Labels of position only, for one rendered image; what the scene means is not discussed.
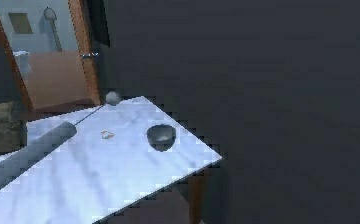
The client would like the white marble top table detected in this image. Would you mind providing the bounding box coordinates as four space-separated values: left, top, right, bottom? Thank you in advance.
0 95 223 224

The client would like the white bin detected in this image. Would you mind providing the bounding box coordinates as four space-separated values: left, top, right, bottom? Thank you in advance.
12 49 33 80

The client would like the tan floor lamp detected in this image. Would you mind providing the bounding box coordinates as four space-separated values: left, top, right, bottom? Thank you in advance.
42 6 64 53

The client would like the dark grey bowl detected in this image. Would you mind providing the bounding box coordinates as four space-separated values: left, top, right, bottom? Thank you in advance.
146 124 178 153

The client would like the brown wooden room door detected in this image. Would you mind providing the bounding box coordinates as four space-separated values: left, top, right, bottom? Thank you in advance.
67 0 104 106

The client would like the olive framed wall picture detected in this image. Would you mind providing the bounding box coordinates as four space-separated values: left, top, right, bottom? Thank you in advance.
7 12 34 35

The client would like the olive green armchair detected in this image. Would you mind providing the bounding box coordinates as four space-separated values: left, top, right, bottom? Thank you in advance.
0 101 27 153

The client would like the silver door handle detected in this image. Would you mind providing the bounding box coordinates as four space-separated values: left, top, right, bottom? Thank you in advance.
80 51 101 61

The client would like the grey rod with ball end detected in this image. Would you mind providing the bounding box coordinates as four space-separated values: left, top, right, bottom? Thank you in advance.
0 90 122 200

